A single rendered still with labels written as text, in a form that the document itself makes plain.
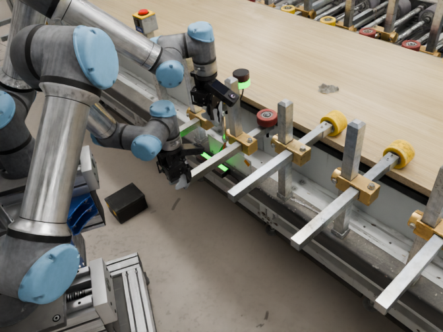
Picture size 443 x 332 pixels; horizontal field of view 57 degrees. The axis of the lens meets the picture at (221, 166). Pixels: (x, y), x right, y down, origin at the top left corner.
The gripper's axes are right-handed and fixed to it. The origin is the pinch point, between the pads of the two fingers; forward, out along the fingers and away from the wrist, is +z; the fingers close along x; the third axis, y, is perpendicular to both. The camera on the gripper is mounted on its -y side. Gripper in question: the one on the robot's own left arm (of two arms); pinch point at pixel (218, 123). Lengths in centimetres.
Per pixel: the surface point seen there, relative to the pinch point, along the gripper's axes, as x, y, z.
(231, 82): -9.1, -1.4, -11.5
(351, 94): -47, -34, 9
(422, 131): -32, -63, 9
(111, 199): -10, 89, 88
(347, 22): -121, -13, 13
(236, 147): -4.4, -3.7, 13.1
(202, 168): 10.6, 2.4, 13.1
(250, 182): 19.1, -21.3, 3.0
